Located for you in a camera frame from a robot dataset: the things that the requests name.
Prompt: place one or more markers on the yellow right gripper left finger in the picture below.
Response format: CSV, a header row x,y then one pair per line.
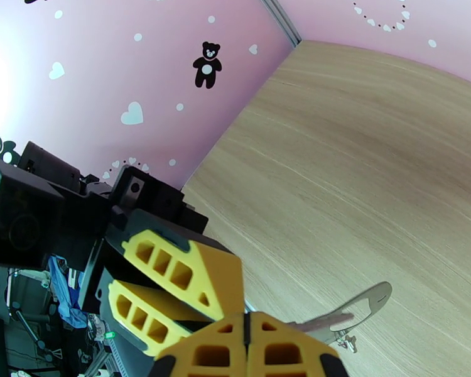
x,y
235,348

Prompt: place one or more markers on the blue cloth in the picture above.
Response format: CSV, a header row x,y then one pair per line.
x,y
64,285

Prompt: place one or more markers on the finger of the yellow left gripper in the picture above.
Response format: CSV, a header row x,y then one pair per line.
x,y
149,299
204,270

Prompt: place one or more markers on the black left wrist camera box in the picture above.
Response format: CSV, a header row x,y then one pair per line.
x,y
19,222

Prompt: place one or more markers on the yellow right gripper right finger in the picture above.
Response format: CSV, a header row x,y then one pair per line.
x,y
257,340

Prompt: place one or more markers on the aluminium corner post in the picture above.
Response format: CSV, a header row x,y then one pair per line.
x,y
278,16

